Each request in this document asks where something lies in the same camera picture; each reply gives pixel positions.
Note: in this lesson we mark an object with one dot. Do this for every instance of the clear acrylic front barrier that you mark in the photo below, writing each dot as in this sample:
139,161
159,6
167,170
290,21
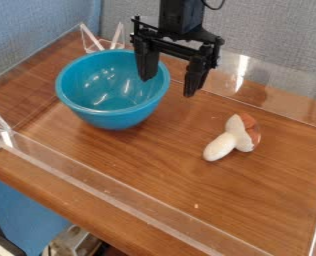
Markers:
103,204

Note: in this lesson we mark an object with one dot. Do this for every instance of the blue bowl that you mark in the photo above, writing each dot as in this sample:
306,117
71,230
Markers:
102,90

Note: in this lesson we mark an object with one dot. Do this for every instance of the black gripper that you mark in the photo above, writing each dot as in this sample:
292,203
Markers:
197,46

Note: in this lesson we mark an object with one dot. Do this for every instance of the white brown-capped toy mushroom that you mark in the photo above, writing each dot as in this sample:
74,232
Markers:
241,136

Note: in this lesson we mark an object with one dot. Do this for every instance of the white power strip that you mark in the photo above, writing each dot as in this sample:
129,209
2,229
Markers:
73,242

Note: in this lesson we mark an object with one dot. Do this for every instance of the clear acrylic back barrier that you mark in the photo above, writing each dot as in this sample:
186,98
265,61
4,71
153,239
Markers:
270,87

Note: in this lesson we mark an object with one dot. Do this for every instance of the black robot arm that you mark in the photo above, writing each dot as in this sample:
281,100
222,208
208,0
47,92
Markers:
181,15

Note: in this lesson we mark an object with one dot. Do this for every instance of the clear acrylic barrier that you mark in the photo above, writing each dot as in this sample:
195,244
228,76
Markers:
103,204
270,87

